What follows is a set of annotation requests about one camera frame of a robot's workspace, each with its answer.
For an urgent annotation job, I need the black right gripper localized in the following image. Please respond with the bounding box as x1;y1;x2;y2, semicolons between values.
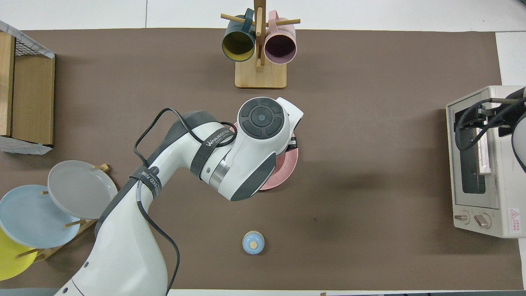
498;104;526;138

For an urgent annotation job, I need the pink plate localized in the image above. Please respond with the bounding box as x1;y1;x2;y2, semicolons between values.
228;121;299;191

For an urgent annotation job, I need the wooden mug tree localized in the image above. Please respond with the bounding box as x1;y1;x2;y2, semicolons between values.
221;0;301;89

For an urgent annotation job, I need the brown table mat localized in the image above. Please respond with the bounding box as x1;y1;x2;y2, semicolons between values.
0;28;524;291

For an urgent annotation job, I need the white toaster oven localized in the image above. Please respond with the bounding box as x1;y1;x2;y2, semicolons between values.
446;86;526;239

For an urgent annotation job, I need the pink mug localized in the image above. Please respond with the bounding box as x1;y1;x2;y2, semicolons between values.
264;10;297;65

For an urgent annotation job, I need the small blue lid wooden knob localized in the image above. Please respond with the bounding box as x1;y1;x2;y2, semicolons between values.
242;231;265;255

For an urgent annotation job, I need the dark blue mug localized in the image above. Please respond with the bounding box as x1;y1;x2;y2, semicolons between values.
222;9;256;62

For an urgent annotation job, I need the grey plate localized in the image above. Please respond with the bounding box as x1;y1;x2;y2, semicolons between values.
47;160;118;220

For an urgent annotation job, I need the wooden plate rack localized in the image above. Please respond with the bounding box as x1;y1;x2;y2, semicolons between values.
16;164;111;261

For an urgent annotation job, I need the light blue plate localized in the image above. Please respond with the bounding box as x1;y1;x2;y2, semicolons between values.
0;185;81;249

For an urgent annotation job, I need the yellow plate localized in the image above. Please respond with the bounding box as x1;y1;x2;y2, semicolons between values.
0;227;38;281

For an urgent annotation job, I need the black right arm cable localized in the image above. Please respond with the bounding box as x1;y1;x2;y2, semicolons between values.
454;97;526;142

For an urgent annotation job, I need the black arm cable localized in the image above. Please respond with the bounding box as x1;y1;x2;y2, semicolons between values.
454;97;526;142
134;108;238;296

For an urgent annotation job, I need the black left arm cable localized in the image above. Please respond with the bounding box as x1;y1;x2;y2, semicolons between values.
134;108;238;296

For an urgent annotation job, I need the wood and wire shelf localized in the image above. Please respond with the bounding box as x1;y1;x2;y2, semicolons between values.
0;20;56;155

